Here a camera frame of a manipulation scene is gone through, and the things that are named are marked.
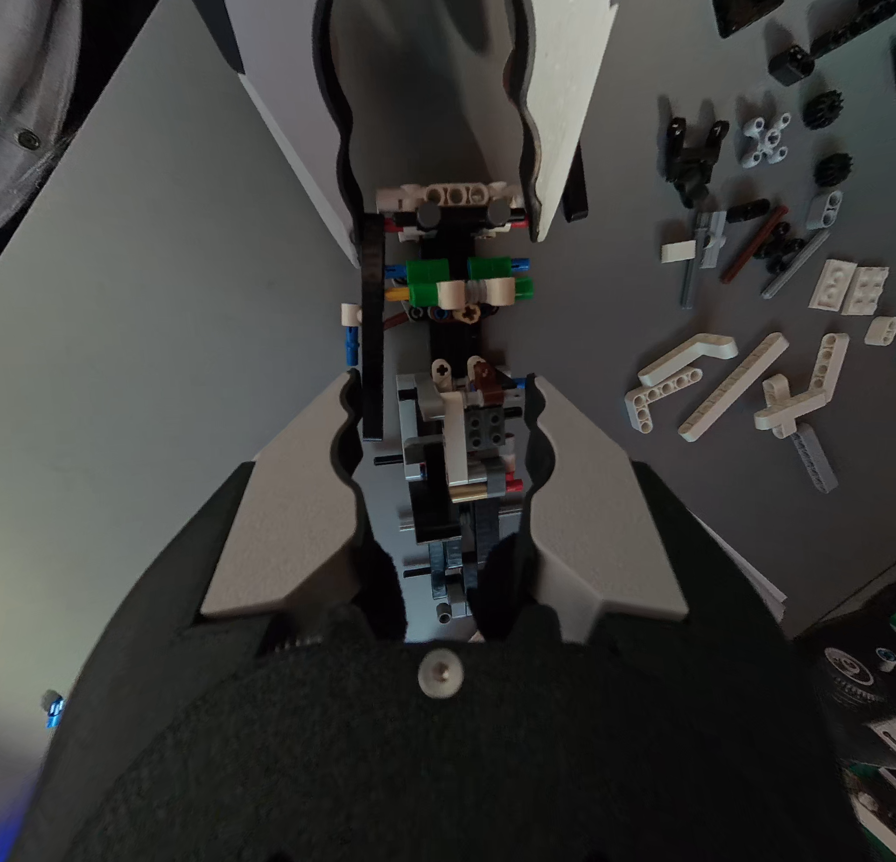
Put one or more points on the light grey cross lego connector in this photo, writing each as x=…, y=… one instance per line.
x=765, y=139

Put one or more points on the white small curved lego piece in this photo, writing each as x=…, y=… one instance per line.
x=679, y=252

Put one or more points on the black knobbly lego connector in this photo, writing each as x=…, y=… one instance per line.
x=780, y=250

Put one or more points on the white lego plate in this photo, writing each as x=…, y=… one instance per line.
x=833, y=285
x=864, y=292

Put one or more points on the grey lego connector block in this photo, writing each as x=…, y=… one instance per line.
x=715, y=239

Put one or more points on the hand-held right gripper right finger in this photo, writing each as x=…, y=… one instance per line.
x=602, y=526

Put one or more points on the light grey two-hole lego beam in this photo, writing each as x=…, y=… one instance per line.
x=824, y=211

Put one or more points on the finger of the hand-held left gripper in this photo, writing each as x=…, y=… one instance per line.
x=280, y=36
x=567, y=71

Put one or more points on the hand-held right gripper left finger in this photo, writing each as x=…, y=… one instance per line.
x=280, y=526

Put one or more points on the black lego bevel gear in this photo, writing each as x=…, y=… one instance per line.
x=833, y=169
x=822, y=110

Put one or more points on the paper instruction booklet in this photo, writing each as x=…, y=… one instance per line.
x=759, y=586

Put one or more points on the black lego panel piece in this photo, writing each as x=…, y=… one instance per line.
x=738, y=1

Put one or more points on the white angled lego beam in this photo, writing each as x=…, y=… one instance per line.
x=829, y=365

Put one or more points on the black forked lego piece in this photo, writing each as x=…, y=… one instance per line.
x=693, y=162

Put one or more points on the black holed lego beam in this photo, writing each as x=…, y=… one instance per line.
x=854, y=26

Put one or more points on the grey holed lego beam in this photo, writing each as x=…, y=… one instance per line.
x=813, y=460

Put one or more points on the white short lego beam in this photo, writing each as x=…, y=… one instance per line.
x=773, y=390

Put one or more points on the white L-shaped lego beam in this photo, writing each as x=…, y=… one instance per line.
x=654, y=394

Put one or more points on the black lego pin connector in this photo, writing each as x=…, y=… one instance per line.
x=749, y=211

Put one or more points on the white small lego brick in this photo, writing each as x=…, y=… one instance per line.
x=880, y=331

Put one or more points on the white bent lego beam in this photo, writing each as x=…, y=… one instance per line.
x=672, y=362

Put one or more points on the white long straight lego beam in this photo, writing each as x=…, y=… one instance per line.
x=733, y=386

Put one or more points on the black stubby lego connector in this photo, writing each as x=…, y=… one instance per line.
x=791, y=64

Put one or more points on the partly built lego vehicle chassis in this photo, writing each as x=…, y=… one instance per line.
x=448, y=344

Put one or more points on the printed lego set box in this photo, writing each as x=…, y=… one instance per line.
x=854, y=673

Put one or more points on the reddish brown lego axle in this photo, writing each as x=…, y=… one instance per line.
x=754, y=245

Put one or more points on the black short lego beam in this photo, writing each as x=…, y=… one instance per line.
x=577, y=197

